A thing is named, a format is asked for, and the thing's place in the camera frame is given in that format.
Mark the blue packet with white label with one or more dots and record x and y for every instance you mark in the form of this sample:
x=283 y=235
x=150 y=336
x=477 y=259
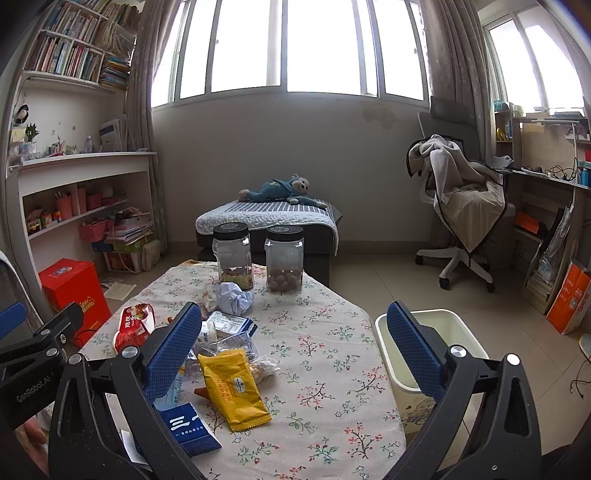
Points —
x=231 y=323

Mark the white office chair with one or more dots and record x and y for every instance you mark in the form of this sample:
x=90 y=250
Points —
x=455 y=263

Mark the white trash bin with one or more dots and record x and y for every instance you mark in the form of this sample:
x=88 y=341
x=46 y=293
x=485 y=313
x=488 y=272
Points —
x=461 y=330

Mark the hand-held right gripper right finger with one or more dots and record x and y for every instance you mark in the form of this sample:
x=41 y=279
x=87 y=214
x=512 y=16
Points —
x=415 y=355

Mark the clear plastic bag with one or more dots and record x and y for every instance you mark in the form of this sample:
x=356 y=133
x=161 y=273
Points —
x=231 y=344

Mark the dark blue packet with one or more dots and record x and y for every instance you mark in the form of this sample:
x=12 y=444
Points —
x=194 y=431

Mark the yellow snack packet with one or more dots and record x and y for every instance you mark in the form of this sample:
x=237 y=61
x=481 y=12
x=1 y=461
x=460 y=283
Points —
x=233 y=392

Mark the clear plastic wrapper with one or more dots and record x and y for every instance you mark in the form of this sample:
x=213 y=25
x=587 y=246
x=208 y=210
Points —
x=210 y=300

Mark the white power strip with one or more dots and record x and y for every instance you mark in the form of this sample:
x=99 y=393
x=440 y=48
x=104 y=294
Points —
x=533 y=170

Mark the blue bottle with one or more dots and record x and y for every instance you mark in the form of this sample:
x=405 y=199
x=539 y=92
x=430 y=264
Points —
x=586 y=177

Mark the orange cardboard box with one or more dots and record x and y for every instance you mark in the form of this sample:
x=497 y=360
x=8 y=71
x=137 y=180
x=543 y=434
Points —
x=572 y=300

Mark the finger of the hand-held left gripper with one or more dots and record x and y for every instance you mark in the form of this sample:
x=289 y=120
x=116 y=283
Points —
x=9 y=316
x=55 y=323

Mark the floral tablecloth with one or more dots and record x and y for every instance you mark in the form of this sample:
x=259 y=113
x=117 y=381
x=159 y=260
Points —
x=323 y=369

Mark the row of upright books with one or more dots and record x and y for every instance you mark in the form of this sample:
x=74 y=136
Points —
x=64 y=57

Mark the red snack packet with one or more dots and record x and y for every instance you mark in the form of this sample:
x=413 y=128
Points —
x=131 y=330

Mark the stack of flat books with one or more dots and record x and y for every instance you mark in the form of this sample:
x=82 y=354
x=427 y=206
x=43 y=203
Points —
x=115 y=74

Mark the quilted grey white mat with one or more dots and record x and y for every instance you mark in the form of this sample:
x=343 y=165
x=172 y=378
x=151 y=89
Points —
x=258 y=217

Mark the stack of books under desk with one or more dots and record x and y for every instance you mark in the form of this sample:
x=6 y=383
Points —
x=539 y=288

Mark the large window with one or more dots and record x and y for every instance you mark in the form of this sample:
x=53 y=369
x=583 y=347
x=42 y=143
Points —
x=295 y=46

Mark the orange folder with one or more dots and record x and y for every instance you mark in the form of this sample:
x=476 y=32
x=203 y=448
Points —
x=526 y=221

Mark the grey curtain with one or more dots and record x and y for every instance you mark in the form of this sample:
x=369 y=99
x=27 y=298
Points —
x=455 y=60
x=143 y=115

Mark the person's left hand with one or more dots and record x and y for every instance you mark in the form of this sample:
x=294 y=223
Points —
x=34 y=438

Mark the white bookshelf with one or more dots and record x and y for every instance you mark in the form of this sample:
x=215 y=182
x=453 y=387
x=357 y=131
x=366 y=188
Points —
x=83 y=164

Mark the paper sheet on floor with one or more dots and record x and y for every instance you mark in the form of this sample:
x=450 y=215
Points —
x=117 y=290

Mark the clear jar with cookies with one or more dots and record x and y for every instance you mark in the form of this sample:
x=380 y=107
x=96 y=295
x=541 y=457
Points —
x=232 y=258

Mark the beige blanket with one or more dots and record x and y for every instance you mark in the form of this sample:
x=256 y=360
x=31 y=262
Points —
x=466 y=194

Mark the small doll figure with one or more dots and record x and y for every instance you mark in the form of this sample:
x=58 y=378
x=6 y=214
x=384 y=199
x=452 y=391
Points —
x=21 y=115

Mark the round white floor device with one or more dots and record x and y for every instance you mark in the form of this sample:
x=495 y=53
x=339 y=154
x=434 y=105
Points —
x=586 y=346

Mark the pink plastic basket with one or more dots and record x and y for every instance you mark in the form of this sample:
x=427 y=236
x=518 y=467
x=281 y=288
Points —
x=92 y=230

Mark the blue plush monkey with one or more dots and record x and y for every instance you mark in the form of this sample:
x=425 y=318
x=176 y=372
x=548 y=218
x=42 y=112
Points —
x=277 y=190

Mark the wooden desk with shelves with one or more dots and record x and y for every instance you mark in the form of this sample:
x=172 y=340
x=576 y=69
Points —
x=531 y=138

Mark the dark grey ottoman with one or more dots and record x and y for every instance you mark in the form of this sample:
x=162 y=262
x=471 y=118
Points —
x=318 y=263

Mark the small window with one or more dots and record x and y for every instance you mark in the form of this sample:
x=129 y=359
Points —
x=531 y=69

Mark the pile of papers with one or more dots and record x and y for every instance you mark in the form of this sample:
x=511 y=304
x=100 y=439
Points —
x=131 y=230

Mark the light blue packet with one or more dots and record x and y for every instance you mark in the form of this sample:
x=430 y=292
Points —
x=168 y=397

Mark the silver plastic bag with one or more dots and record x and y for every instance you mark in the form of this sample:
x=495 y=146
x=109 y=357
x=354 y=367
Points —
x=556 y=244

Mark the white desk calendar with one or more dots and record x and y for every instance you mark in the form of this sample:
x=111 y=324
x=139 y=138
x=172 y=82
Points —
x=111 y=136

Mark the clear jar with round nuts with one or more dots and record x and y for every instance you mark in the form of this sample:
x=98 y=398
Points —
x=284 y=263

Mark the crumpled white paper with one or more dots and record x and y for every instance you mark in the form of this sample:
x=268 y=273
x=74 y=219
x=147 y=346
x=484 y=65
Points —
x=235 y=299

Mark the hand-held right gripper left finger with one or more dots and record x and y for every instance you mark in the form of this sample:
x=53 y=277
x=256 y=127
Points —
x=173 y=350

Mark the red cardboard box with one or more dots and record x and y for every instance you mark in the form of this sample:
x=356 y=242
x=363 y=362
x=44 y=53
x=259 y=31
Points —
x=74 y=290

